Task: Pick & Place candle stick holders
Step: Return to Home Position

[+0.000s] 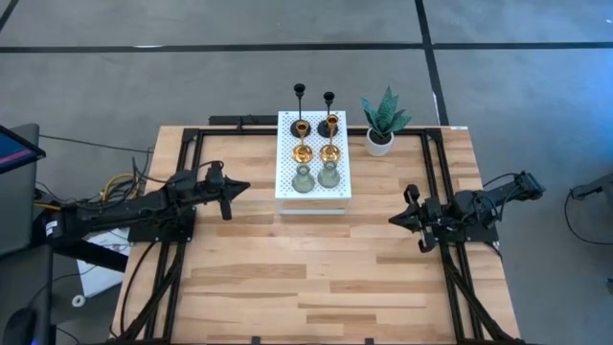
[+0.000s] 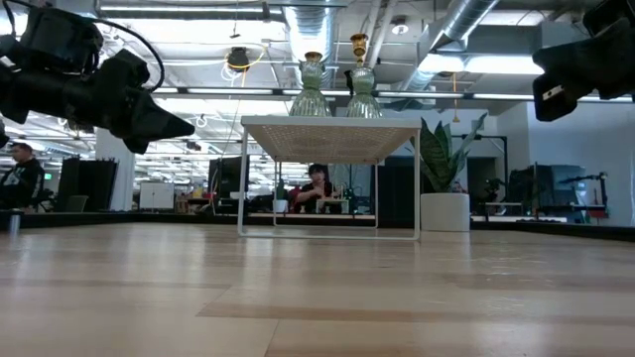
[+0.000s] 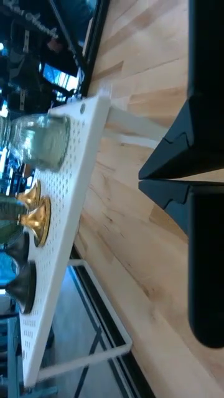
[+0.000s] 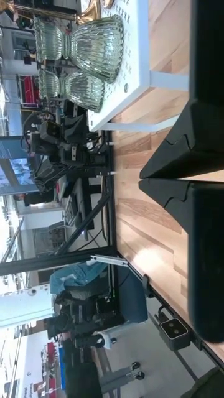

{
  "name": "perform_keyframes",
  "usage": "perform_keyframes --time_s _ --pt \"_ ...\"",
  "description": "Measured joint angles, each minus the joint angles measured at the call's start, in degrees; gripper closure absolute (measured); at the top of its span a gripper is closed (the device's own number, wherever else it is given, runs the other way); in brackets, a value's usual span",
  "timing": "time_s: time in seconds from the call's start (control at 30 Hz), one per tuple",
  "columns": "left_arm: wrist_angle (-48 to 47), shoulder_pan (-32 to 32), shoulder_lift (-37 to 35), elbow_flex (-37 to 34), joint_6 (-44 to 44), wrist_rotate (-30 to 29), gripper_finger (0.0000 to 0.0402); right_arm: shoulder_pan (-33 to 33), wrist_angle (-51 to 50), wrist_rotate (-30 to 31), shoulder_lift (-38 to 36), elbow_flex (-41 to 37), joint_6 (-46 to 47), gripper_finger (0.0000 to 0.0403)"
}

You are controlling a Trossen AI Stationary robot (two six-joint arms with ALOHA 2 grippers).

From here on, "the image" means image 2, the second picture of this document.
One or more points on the black monitor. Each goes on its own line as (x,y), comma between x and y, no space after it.
(228,176)

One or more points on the silver metal post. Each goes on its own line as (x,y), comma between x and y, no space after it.
(14,223)

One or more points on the black aluminium rig frame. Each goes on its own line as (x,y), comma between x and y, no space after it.
(59,219)

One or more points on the dark desk monitors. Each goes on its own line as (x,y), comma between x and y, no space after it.
(541,183)

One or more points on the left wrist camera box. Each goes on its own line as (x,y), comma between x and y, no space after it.
(126,69)

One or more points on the white cabinet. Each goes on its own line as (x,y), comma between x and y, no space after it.
(156,196)

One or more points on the person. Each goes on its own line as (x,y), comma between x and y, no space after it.
(317,193)
(22,176)

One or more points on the white ceiling smoke detector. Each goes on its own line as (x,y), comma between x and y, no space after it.
(399,27)

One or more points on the black ceiling sensor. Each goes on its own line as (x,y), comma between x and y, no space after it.
(238,58)

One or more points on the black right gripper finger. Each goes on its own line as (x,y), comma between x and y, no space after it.
(560,79)

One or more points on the white perforated shelf riser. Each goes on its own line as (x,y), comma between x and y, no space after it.
(327,141)

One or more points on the green chair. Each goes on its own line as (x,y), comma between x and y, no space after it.
(77,203)

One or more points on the black partition panel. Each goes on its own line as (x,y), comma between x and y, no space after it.
(87,183)

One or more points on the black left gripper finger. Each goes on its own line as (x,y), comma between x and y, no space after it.
(154,121)

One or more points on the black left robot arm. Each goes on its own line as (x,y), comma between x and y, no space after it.
(54,39)

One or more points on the green ribbed glass candle holder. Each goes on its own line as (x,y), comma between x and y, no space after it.
(311,101)
(364,101)

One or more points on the silver ventilation duct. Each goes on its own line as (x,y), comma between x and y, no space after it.
(310,25)
(461,20)

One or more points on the small white plant pot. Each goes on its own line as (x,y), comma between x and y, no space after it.
(280,204)

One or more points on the snake plant in white pot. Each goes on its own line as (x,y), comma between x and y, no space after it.
(445,213)

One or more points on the gold candlestick holder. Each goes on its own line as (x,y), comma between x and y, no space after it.
(313,56)
(359,43)

